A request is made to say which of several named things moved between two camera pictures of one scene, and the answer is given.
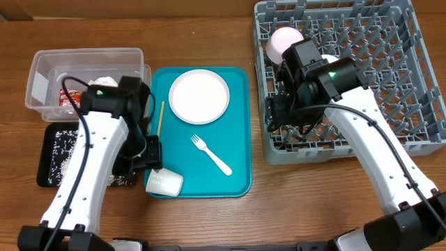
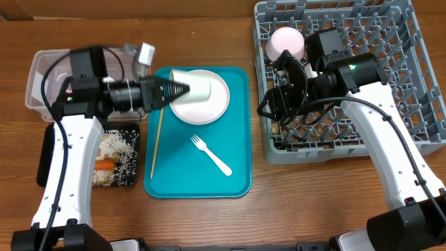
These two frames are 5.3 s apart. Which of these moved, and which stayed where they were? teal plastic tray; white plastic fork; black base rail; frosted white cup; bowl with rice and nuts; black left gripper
Moved: frosted white cup; black left gripper
Stayed: bowl with rice and nuts; white plastic fork; teal plastic tray; black base rail
